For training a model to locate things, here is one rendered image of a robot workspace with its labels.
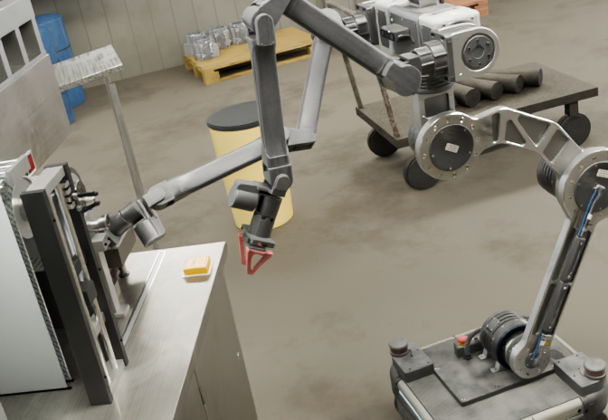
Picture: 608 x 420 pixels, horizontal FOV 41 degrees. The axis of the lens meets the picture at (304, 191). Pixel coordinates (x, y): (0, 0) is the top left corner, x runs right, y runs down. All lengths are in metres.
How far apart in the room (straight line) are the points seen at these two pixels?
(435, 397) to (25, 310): 1.42
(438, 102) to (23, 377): 1.32
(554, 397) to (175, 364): 1.31
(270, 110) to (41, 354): 0.78
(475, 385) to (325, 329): 1.02
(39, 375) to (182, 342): 0.35
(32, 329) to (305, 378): 1.62
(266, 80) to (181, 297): 0.72
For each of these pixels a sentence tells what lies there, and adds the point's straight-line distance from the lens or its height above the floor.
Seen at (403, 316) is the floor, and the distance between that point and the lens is 3.65.
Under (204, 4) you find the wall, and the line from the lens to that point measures 8.62.
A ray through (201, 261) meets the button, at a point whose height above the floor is 0.92.
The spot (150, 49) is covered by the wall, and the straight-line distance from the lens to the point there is 8.59.
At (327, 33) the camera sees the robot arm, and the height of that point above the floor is 1.58.
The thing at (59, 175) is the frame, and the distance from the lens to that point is 1.82.
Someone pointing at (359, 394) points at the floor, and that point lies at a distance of 3.25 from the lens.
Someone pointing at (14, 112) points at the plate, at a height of 1.35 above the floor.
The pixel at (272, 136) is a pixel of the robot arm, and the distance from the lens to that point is 1.92.
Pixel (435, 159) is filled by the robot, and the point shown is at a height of 1.11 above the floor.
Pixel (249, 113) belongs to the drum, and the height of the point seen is 0.65.
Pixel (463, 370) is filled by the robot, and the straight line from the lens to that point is 2.88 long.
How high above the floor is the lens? 2.01
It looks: 24 degrees down
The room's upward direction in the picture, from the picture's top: 10 degrees counter-clockwise
